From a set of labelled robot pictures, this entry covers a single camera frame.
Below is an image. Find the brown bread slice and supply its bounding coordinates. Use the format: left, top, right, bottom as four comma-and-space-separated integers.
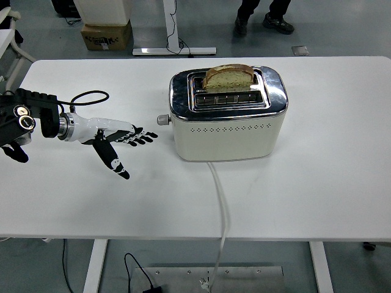
202, 63, 255, 92

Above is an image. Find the white desk stand leg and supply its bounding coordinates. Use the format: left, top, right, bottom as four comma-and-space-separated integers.
132, 0, 217, 57

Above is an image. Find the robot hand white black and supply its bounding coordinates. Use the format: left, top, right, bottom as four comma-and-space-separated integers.
65, 112, 159, 181

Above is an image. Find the white box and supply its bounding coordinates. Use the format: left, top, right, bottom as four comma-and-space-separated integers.
73, 0, 134, 27

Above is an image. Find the white table leg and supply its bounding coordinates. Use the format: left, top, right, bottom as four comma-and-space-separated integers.
309, 242, 334, 293
82, 239, 108, 293

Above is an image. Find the black cable with adapter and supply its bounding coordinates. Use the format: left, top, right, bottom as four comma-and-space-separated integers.
123, 252, 164, 293

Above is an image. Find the grey metal plate with screws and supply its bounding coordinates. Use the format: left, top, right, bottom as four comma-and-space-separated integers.
134, 266, 285, 293

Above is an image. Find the white toaster power cord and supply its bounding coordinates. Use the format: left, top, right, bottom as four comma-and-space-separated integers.
197, 161, 232, 290

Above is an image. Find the thin black cable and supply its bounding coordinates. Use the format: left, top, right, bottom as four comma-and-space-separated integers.
62, 239, 74, 293

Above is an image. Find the black device on floor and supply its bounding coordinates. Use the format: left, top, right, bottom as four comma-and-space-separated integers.
51, 0, 82, 18

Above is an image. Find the brown cardboard box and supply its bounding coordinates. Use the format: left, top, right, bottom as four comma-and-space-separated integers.
81, 20, 133, 51

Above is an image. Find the white toaster chrome top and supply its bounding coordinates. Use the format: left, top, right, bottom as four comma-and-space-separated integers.
169, 65, 289, 162

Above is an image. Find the black cable on stand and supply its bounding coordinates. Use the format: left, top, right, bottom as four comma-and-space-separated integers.
166, 0, 194, 59

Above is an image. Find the person with black shoes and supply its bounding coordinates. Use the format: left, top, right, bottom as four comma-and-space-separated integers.
233, 0, 296, 38

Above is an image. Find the white chair frame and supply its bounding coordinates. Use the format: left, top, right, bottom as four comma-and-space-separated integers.
0, 6, 36, 89

